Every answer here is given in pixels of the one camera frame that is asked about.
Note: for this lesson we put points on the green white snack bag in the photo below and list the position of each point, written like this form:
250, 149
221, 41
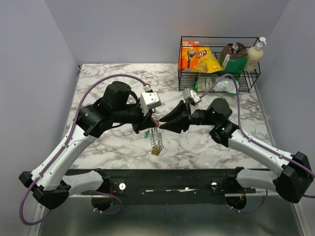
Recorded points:
202, 84

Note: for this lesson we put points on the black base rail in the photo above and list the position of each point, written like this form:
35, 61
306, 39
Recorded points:
172, 187

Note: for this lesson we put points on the cream pump lotion bottle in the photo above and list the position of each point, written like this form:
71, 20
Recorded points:
255, 54

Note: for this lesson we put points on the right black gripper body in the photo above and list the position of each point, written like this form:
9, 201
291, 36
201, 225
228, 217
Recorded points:
189, 119

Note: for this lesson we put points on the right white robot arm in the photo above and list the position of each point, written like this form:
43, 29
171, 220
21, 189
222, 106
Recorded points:
288, 174

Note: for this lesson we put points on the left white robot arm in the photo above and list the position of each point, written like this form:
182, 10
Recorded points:
49, 184

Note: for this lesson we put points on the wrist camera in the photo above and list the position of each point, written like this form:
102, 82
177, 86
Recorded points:
191, 97
149, 100

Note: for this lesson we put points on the orange razor package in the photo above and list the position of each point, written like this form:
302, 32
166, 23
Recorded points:
189, 54

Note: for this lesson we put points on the yellow chips bag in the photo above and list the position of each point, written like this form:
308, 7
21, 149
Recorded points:
206, 61

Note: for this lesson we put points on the yellow key tag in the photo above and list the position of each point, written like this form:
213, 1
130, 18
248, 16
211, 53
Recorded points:
155, 151

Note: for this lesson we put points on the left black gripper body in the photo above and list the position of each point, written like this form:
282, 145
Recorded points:
138, 119

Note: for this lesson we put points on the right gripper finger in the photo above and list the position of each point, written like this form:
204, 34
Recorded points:
175, 125
180, 112

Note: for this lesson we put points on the round metal keyring disc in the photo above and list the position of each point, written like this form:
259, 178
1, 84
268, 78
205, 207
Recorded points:
156, 138

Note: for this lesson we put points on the green key tag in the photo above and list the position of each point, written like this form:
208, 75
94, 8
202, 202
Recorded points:
147, 133

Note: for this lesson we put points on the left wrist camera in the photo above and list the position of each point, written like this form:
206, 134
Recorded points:
149, 100

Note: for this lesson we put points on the black wire basket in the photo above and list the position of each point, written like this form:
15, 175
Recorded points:
186, 77

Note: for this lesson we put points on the brown and green bag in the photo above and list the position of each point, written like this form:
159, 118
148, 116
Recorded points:
233, 58

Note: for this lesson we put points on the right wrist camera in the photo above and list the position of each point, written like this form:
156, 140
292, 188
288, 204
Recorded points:
191, 97

